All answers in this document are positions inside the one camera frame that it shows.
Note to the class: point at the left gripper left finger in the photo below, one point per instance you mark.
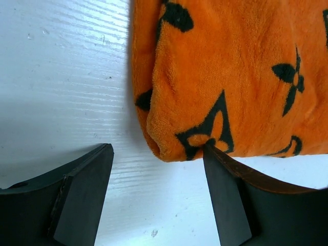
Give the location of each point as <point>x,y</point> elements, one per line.
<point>60,207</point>

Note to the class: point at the orange patterned towel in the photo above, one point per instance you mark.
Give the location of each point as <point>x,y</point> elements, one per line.
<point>248,77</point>

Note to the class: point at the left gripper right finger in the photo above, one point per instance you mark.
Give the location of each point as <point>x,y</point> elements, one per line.
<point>252,208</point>

